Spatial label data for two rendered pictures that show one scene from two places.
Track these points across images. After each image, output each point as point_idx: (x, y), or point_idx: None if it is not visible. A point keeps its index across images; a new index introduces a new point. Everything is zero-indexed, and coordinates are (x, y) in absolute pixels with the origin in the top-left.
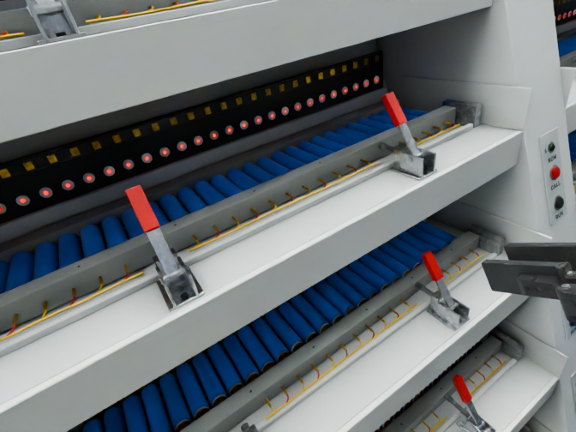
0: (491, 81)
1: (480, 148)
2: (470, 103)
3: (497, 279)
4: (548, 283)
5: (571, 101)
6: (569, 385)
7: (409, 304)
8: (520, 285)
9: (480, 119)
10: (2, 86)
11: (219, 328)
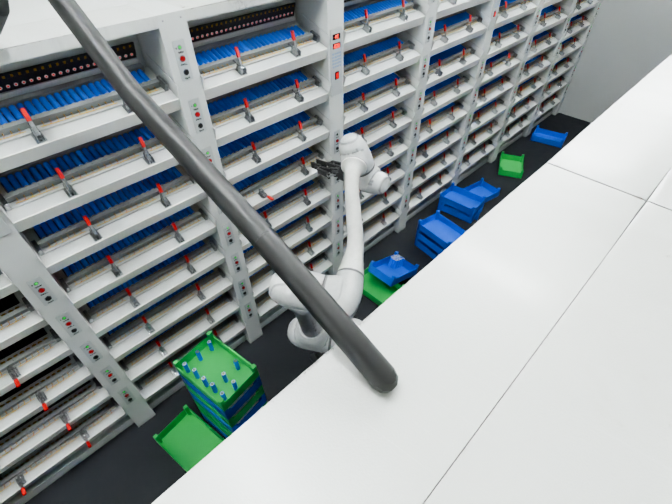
0: (325, 116)
1: (318, 134)
2: (320, 119)
3: (312, 165)
4: (317, 167)
5: (346, 121)
6: (334, 196)
7: (296, 169)
8: (314, 167)
9: (322, 123)
10: (245, 130)
11: (262, 168)
